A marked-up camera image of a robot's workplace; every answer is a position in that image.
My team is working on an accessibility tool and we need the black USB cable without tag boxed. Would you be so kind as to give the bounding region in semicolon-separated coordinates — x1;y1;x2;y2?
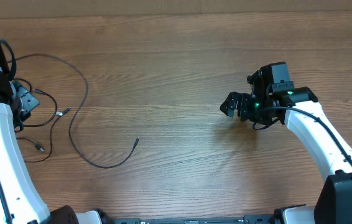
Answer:
6;53;141;169

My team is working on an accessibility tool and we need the black USB cable with tag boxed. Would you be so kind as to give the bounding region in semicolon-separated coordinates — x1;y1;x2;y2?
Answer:
16;106;72;164

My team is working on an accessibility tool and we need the thin black USB cable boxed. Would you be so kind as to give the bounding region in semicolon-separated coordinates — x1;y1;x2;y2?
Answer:
12;77;59;128

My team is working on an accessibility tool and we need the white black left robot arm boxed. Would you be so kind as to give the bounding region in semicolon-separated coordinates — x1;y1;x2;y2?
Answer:
0;40;102;224

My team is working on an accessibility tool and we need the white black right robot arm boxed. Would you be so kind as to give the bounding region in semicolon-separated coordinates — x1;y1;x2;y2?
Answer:
220;62;352;224

